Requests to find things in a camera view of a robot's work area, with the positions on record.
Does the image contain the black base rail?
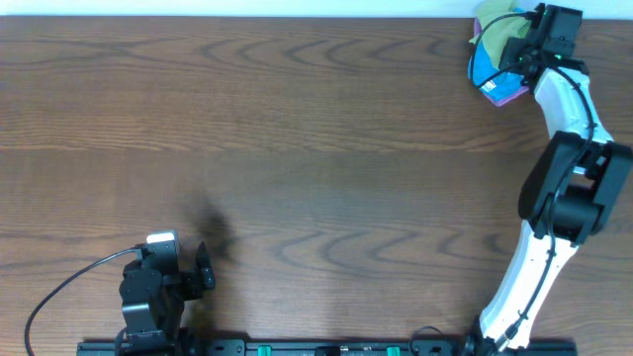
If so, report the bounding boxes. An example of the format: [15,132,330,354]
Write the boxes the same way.
[76,339,579,356]

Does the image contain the pink cloth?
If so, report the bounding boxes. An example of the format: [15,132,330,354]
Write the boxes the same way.
[467,17,529,107]

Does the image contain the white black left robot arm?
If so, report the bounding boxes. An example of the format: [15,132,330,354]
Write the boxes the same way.
[114,240,216,355]

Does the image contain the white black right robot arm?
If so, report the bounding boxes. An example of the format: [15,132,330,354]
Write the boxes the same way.
[460,36,632,355]

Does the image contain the blue cloth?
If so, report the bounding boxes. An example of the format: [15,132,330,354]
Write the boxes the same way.
[467,44,528,107]

